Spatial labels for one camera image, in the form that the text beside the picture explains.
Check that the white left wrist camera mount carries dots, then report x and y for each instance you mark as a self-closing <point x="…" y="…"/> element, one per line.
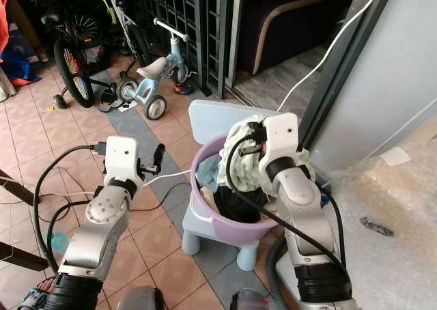
<point x="124" y="156"/>

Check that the blue bag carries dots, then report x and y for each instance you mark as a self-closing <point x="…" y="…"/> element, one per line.
<point x="15" y="65"/>

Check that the dark grey door frame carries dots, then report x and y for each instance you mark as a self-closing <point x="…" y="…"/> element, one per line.
<point x="348" y="50"/>

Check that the light blue balance bike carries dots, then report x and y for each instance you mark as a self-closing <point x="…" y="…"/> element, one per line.
<point x="157" y="71"/>

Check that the black child bicycle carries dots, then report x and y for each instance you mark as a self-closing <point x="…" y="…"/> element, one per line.
<point x="75" y="71"/>

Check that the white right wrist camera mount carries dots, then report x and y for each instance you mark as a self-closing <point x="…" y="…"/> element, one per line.
<point x="281" y="134"/>

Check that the light blue garment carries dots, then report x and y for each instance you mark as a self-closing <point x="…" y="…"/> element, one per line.
<point x="206" y="173"/>

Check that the grey right robot leg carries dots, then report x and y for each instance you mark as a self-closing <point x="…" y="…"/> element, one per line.
<point x="251" y="300"/>

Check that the clear bubble wrap sheet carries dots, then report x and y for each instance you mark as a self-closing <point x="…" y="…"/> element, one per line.
<point x="389" y="207"/>

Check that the black garment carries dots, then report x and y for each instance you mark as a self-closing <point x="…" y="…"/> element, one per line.
<point x="235" y="202"/>

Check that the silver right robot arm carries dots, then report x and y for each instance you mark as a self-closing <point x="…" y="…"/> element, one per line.
<point x="311" y="214"/>

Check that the black metal grille gate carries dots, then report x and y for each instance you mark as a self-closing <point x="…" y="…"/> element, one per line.
<point x="194" y="23"/>

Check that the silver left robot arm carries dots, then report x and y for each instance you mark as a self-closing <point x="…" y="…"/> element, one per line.
<point x="92" y="240"/>

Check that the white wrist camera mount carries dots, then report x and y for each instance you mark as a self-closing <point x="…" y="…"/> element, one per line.
<point x="281" y="134"/>
<point x="124" y="156"/>

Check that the purple plastic laundry basin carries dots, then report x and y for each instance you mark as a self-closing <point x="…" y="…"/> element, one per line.
<point x="235" y="231"/>

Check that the dark purple armchair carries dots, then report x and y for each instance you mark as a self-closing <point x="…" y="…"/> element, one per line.
<point x="287" y="23"/>

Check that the grey left robot leg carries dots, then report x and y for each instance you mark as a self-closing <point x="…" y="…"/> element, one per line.
<point x="140" y="299"/>

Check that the person foot in sandal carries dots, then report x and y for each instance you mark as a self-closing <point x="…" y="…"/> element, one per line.
<point x="35" y="296"/>

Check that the grey robot leg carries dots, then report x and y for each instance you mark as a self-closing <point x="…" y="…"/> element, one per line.
<point x="251" y="300"/>
<point x="140" y="299"/>

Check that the pale green cloth garment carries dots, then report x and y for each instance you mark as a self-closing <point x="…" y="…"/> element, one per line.
<point x="235" y="156"/>

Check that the dark wooden furniture leg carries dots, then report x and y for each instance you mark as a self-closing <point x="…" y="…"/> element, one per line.
<point x="24" y="257"/>
<point x="17" y="194"/>

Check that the orange hanging cloth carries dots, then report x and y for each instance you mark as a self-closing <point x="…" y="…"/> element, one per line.
<point x="3" y="23"/>

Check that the pale blue plastic child chair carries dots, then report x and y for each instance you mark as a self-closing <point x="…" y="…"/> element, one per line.
<point x="212" y="115"/>

